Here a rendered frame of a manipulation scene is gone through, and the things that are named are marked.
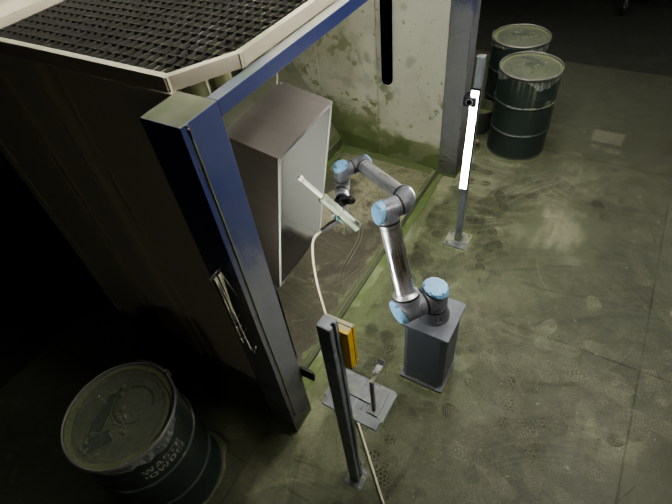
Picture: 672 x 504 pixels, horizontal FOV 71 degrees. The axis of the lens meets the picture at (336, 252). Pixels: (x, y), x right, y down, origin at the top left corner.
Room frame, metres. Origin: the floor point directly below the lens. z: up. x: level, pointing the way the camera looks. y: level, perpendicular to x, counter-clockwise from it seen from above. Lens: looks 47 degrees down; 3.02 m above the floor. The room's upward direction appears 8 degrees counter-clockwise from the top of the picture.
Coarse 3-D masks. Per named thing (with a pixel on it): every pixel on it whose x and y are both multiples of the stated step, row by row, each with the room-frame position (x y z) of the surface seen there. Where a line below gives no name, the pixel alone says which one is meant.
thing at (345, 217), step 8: (304, 184) 2.05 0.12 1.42; (320, 200) 2.02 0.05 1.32; (328, 200) 2.02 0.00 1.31; (328, 208) 2.01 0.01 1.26; (336, 208) 2.00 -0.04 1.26; (344, 216) 1.99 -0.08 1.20; (328, 224) 2.03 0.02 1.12; (336, 224) 2.01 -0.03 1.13; (352, 224) 1.98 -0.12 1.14; (360, 224) 2.00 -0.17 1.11
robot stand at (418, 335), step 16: (448, 304) 1.68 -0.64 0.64; (464, 304) 1.66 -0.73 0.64; (416, 320) 1.60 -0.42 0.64; (448, 320) 1.57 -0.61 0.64; (416, 336) 1.54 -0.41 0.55; (432, 336) 1.47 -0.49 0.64; (448, 336) 1.46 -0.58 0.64; (416, 352) 1.54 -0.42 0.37; (432, 352) 1.48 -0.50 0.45; (448, 352) 1.50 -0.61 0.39; (416, 368) 1.54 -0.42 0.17; (432, 368) 1.47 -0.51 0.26; (448, 368) 1.55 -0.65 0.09; (432, 384) 1.47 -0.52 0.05
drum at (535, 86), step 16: (512, 80) 3.86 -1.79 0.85; (528, 80) 3.76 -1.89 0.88; (544, 80) 3.72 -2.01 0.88; (560, 80) 3.85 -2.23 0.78; (496, 96) 4.03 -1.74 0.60; (512, 96) 3.83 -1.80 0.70; (528, 96) 3.75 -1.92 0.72; (544, 96) 3.74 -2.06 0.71; (496, 112) 3.97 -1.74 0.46; (512, 112) 3.81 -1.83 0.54; (528, 112) 3.75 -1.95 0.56; (544, 112) 3.75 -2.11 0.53; (496, 128) 3.93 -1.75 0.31; (512, 128) 3.79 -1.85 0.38; (528, 128) 3.74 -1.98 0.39; (544, 128) 3.78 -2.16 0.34; (496, 144) 3.90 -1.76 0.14; (512, 144) 3.78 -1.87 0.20; (528, 144) 3.74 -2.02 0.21; (512, 160) 3.76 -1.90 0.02; (528, 160) 3.73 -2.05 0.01
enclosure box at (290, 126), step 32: (288, 96) 2.55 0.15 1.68; (320, 96) 2.56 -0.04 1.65; (256, 128) 2.25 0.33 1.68; (288, 128) 2.26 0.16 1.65; (320, 128) 2.57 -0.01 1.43; (256, 160) 2.10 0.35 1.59; (288, 160) 2.74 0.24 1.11; (320, 160) 2.59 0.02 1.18; (256, 192) 2.13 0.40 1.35; (288, 192) 2.77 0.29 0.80; (320, 192) 2.61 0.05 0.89; (256, 224) 2.17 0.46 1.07; (288, 224) 2.74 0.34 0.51; (320, 224) 2.63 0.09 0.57; (288, 256) 2.43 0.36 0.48
